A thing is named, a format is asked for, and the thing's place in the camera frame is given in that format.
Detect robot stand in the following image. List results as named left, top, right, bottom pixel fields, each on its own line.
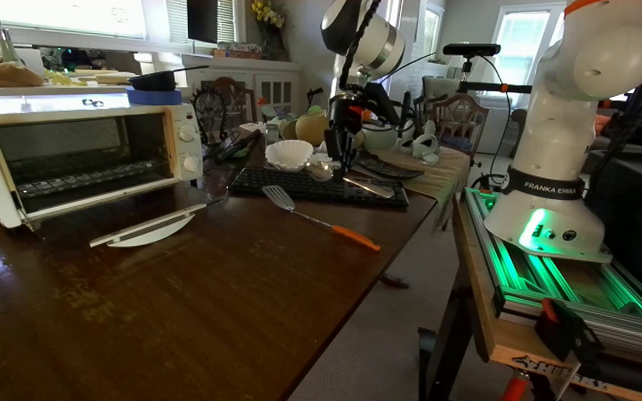
left=418, top=186, right=642, bottom=401

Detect white hand controller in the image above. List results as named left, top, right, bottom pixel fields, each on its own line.
left=410, top=120, right=442, bottom=166

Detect black pan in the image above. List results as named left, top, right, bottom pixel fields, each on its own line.
left=128, top=65, right=210, bottom=92

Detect orange handled metal spatula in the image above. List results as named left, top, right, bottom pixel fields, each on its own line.
left=261, top=185, right=382, bottom=252

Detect yellow round bowl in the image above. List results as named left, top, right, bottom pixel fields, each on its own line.
left=295, top=107, right=330, bottom=147

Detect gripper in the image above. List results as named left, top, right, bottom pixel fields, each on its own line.
left=324, top=94, right=364, bottom=178

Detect black and orange clamp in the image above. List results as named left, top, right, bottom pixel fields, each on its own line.
left=533, top=297, right=604, bottom=364

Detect white cabinet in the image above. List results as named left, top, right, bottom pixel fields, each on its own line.
left=181, top=53, right=303, bottom=116

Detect wooden chair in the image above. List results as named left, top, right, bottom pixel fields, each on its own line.
left=426, top=93, right=490, bottom=158
left=212, top=76, right=258, bottom=126

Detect black keyboard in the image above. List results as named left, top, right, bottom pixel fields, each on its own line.
left=227, top=166, right=410, bottom=209

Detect window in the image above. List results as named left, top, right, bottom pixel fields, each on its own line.
left=490, top=3, right=568, bottom=85

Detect black monitor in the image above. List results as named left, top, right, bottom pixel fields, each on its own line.
left=187, top=0, right=220, bottom=45

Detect white toaster oven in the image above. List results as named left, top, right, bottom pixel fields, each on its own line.
left=0, top=103, right=211, bottom=249

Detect pale green bowl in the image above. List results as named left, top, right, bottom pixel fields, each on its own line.
left=362, top=124, right=399, bottom=150

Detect black plate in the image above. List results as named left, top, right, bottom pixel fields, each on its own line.
left=354, top=156, right=425, bottom=180

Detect white paper coffee filter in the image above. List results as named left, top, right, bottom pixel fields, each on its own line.
left=265, top=139, right=314, bottom=172

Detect toaster oven door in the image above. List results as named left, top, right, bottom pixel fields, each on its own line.
left=89, top=203, right=211, bottom=249

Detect beige table runner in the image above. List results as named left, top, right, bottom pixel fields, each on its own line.
left=376, top=146, right=471, bottom=206

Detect camera on mount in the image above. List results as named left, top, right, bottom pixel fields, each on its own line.
left=442, top=43, right=534, bottom=95

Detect yellow flowers in vase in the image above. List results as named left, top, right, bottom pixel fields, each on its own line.
left=251, top=0, right=289, bottom=61

